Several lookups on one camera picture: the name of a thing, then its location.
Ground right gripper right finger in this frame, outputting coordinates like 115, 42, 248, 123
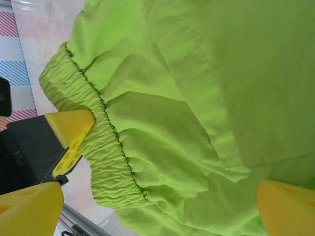
255, 178, 315, 236

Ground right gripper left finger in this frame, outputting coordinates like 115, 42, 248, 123
0, 181, 65, 236

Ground lime green shorts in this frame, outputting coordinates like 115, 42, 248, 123
38, 0, 315, 236

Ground aluminium base frame rail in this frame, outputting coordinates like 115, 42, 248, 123
58, 204, 105, 236

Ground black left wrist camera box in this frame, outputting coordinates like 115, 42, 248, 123
0, 78, 12, 118

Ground aluminium frame post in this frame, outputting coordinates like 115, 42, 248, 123
9, 0, 76, 12

